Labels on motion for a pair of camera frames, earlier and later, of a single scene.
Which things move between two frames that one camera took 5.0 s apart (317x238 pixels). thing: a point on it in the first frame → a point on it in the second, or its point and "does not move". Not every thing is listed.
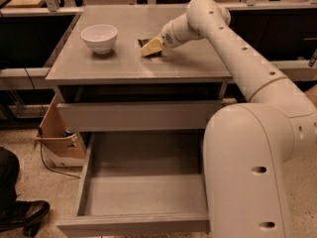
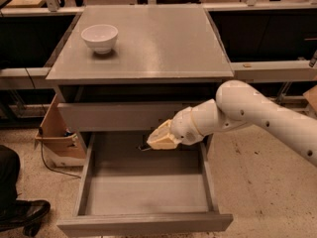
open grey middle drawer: [141, 183] does not move
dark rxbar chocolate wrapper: [143, 42] → [144, 147]
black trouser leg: [9, 173] does not move
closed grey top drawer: [140, 115] does not move
